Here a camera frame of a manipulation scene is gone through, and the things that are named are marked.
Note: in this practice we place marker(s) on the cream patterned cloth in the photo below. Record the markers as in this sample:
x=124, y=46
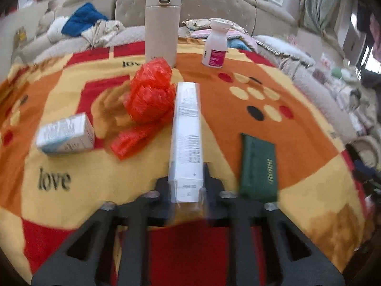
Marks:
x=104, y=31

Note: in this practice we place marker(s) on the red plastic bag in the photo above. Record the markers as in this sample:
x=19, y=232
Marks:
x=148, y=98

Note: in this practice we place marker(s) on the small green round item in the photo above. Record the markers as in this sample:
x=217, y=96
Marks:
x=337, y=72

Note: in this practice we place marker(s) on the blue cloth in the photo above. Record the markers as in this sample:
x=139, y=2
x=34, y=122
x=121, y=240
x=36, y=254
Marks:
x=83, y=19

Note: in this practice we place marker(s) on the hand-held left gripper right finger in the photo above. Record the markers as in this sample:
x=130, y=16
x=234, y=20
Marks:
x=212, y=196

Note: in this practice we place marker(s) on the pink hanging clothes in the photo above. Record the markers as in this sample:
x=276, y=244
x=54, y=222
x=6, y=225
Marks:
x=375, y=32

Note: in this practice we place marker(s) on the small blue and white box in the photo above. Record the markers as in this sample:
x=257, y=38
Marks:
x=67, y=134

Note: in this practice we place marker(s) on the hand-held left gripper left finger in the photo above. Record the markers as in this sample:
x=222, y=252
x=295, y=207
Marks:
x=162, y=202

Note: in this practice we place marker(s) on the green patterned curtain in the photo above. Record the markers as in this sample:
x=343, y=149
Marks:
x=324, y=3

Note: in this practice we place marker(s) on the white ruffled pillow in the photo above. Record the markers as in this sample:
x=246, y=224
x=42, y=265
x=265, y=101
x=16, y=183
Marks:
x=282, y=47

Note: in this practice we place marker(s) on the long white barcode box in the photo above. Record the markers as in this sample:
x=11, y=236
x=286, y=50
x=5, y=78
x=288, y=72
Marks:
x=186, y=137

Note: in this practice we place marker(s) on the beige quilted bedspread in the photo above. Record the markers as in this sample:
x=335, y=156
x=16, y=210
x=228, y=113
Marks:
x=321, y=95

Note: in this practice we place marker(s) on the dark green booklet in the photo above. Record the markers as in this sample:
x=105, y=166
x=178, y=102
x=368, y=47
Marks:
x=259, y=166

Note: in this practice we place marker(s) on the beige thermos bottle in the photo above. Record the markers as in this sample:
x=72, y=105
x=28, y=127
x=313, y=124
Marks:
x=162, y=29

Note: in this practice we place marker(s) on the floral pillow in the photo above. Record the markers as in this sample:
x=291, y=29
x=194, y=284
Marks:
x=202, y=28

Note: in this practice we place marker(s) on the beige tufted headboard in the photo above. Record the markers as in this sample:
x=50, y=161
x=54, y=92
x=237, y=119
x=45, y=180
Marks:
x=208, y=0

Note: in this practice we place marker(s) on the white bottle with pink label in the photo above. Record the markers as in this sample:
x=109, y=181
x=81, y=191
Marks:
x=215, y=47

